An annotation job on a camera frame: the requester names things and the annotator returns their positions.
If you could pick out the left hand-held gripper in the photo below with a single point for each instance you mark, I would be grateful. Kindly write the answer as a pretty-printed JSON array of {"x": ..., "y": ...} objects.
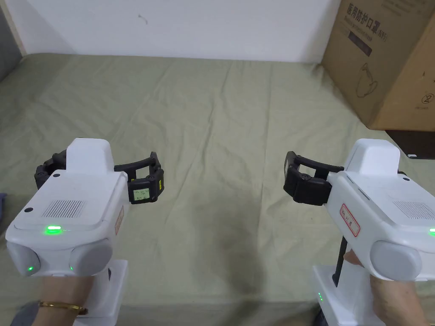
[{"x": 71, "y": 210}]

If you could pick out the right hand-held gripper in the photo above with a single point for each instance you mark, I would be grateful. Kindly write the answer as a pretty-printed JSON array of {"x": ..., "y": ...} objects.
[{"x": 373, "y": 210}]

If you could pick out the person's left forearm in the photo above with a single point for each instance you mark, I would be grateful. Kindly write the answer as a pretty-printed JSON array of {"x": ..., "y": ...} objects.
[{"x": 51, "y": 315}]

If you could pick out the person's left hand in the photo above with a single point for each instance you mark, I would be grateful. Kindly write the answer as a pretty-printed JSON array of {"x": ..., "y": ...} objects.
[{"x": 66, "y": 288}]

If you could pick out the person's right hand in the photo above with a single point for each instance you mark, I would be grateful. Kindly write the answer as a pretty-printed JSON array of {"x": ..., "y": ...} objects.
[{"x": 404, "y": 302}]

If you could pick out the dark blue garment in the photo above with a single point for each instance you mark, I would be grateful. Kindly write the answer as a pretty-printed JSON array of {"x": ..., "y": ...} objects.
[{"x": 2, "y": 198}]

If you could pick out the brown cardboard carton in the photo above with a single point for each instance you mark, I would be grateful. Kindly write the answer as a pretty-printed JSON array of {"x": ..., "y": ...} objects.
[{"x": 380, "y": 57}]

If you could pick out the bed with pale green sheet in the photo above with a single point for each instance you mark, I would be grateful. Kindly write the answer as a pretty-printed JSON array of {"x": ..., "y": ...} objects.
[{"x": 217, "y": 115}]

